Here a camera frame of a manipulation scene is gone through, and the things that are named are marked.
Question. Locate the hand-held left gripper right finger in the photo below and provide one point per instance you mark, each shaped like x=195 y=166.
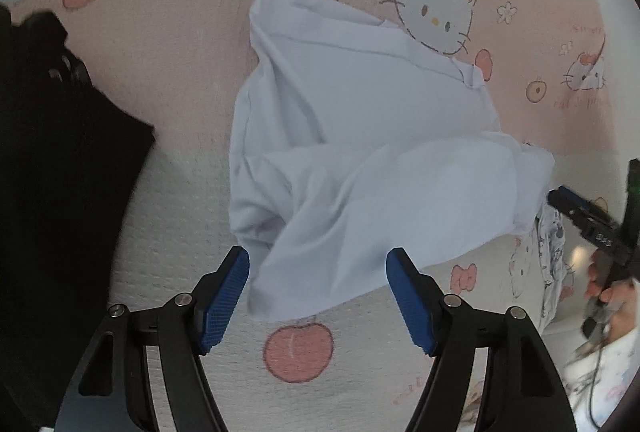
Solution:
x=410 y=302

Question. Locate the white printed pajama pants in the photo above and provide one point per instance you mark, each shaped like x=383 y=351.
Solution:
x=552 y=237

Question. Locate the person's right hand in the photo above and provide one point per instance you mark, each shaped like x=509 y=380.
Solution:
x=594 y=273

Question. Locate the black garment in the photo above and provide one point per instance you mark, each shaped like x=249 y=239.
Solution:
x=60 y=212

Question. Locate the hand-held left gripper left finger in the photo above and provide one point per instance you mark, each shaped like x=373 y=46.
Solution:
x=225 y=302

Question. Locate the white shirt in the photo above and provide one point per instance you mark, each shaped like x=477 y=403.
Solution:
x=375 y=137

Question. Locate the person's right forearm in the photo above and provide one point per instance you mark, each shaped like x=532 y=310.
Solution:
x=620 y=362

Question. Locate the pink cartoon printed blanket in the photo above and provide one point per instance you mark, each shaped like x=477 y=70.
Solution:
x=175 y=37

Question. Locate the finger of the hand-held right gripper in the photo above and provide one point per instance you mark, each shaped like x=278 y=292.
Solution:
x=567 y=197

